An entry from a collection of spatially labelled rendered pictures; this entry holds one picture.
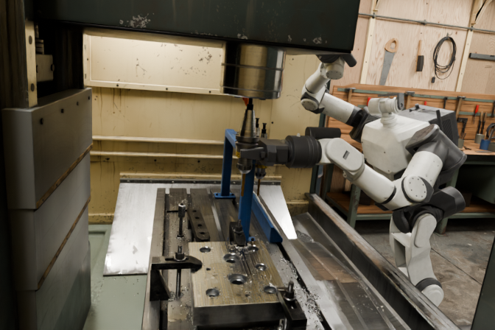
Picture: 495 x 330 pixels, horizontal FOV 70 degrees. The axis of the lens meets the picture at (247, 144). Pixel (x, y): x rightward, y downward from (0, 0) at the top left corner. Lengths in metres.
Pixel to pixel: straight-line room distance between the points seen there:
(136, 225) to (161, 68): 0.78
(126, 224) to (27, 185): 1.13
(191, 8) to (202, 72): 1.14
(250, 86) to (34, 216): 0.50
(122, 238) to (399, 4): 3.54
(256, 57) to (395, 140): 0.72
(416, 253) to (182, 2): 1.34
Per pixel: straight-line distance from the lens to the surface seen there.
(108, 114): 1.95
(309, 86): 1.56
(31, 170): 0.72
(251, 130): 0.90
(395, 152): 1.40
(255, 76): 0.83
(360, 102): 4.00
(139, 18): 0.77
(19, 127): 0.71
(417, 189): 1.10
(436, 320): 1.36
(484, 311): 1.22
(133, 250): 1.72
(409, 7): 4.36
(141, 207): 1.89
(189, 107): 1.91
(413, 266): 1.75
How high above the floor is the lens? 1.52
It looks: 13 degrees down
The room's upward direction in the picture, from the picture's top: 5 degrees clockwise
